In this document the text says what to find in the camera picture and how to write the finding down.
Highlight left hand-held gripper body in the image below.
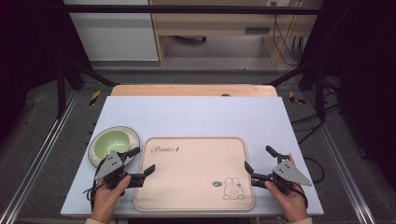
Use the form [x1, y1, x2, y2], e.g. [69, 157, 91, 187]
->
[94, 150, 146, 190]

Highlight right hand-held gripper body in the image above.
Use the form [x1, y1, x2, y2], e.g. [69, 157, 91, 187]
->
[250, 151, 314, 194]

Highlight person's right hand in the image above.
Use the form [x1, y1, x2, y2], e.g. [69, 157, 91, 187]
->
[264, 181, 309, 223]

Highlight person's left hand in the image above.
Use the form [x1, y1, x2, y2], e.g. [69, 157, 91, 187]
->
[91, 175, 133, 224]

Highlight green bowl with speckled rim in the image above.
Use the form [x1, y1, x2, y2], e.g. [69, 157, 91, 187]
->
[87, 125, 141, 169]

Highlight pink tray with rabbit print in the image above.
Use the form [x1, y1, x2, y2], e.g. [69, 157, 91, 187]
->
[133, 136, 257, 213]

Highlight yellow black floor tape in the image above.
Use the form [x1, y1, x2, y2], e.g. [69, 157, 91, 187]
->
[89, 90, 103, 107]
[288, 91, 306, 105]

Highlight white table board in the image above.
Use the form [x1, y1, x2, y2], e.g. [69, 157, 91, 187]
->
[60, 95, 325, 218]

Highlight black metal stand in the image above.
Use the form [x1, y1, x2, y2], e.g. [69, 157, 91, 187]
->
[55, 57, 120, 119]
[268, 60, 327, 123]

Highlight white cabinet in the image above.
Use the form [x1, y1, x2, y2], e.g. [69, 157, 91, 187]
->
[63, 0, 160, 62]

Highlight dark curtain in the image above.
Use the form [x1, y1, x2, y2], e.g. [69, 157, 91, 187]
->
[298, 0, 396, 190]
[0, 0, 94, 138]

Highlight light wooden desk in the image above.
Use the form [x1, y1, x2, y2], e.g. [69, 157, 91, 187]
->
[148, 0, 319, 67]

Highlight black metal crossbar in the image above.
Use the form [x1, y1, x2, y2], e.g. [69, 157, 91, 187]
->
[61, 4, 322, 16]

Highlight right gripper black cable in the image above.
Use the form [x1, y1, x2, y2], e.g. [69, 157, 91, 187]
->
[292, 183, 310, 210]

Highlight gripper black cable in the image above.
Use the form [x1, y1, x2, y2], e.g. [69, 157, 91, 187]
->
[82, 169, 107, 213]
[292, 183, 310, 210]

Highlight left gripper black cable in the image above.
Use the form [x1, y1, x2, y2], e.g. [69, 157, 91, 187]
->
[82, 169, 107, 213]

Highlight black floor cable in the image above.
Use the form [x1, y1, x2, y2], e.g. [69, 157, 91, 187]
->
[302, 156, 326, 185]

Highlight aluminium floor rail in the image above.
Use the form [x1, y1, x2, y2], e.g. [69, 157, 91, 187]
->
[0, 89, 80, 224]
[304, 91, 378, 224]

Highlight black cables behind desk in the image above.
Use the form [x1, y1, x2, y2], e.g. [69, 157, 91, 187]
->
[271, 1, 305, 67]

